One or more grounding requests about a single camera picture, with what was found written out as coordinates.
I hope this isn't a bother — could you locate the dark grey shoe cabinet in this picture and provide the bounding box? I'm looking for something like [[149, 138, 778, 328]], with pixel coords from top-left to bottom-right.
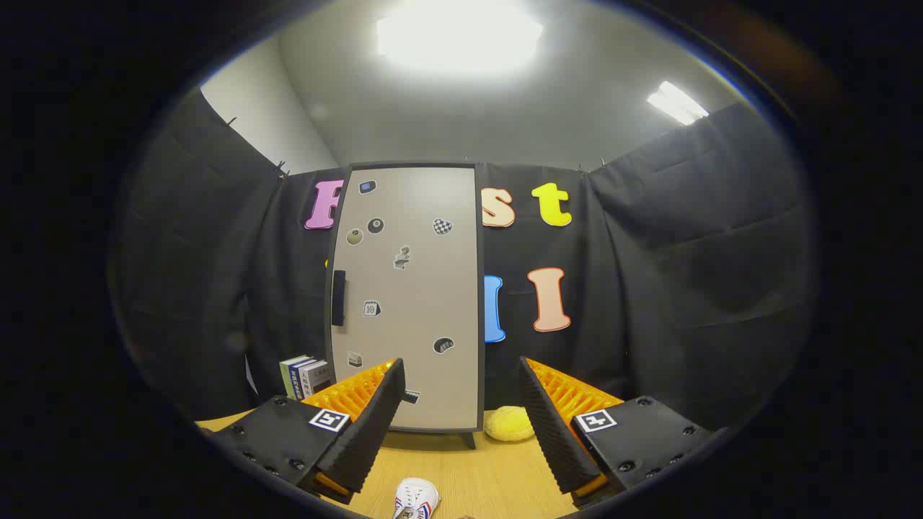
[[324, 161, 485, 449]]

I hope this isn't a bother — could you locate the large ceiling light panel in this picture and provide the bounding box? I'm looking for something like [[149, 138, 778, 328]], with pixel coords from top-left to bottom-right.
[[376, 0, 543, 73]]

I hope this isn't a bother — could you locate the green spine book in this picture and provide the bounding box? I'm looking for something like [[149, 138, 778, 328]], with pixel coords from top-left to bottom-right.
[[280, 355, 309, 399]]

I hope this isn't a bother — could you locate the black backdrop cloth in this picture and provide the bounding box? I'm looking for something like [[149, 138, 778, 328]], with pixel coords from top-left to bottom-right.
[[115, 90, 816, 433]]

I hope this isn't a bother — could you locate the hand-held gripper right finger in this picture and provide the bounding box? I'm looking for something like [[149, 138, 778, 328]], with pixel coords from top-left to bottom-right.
[[519, 356, 715, 509]]

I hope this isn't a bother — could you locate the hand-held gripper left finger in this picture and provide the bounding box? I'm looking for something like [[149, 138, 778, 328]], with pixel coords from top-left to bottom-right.
[[209, 358, 406, 505]]

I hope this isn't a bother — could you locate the white canvas shoe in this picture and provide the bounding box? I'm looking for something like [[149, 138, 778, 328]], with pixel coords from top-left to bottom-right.
[[393, 477, 441, 519]]

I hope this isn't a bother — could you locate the grey shoe cabinet door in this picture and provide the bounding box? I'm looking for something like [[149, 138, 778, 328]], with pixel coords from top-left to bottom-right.
[[326, 166, 482, 432]]

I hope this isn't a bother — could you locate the narrow ceiling light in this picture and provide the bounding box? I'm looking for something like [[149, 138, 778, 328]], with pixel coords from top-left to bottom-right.
[[647, 81, 710, 126]]

